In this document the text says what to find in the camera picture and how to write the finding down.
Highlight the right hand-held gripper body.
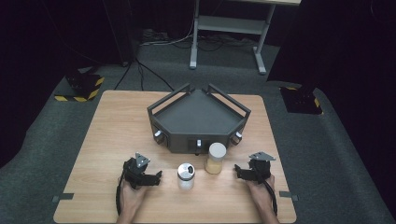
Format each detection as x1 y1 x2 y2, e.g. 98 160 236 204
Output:
247 151 276 185

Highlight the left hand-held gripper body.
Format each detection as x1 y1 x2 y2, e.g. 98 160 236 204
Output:
121 151 152 189

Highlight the white lid jar yellow powder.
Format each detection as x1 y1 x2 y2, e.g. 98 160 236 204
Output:
205 142 227 175

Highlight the person's left hand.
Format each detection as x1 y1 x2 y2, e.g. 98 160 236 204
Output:
119 178 149 216

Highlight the grey tape strip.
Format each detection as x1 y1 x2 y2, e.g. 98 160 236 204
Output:
278 190 300 202
51 192 75 203

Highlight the black yellow striped stand base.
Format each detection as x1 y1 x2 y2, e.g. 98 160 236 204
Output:
279 86 324 116
54 72 106 104

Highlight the dark curtain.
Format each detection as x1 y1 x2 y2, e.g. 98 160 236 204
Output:
266 0 396 216
0 0 139 169

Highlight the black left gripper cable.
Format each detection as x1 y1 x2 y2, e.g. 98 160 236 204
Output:
115 173 126 217

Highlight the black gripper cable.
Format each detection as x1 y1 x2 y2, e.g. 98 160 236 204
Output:
115 173 126 217
263 180 279 217

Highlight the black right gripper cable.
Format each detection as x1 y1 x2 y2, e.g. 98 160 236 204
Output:
263 180 279 217

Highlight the black floor cable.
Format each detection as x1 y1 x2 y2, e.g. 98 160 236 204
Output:
113 58 176 92

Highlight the white floor cable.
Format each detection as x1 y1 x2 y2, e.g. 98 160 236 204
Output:
139 18 196 48

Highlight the white metal desk frame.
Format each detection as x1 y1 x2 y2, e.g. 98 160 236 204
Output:
189 0 303 76

